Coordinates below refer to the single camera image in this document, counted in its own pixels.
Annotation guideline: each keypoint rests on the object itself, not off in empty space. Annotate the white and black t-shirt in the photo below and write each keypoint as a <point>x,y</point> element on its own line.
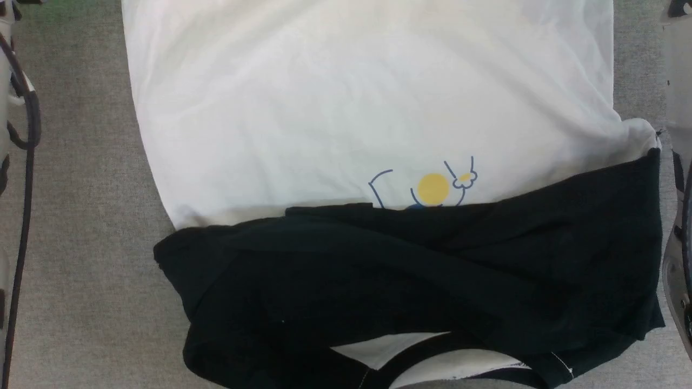
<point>351,108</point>

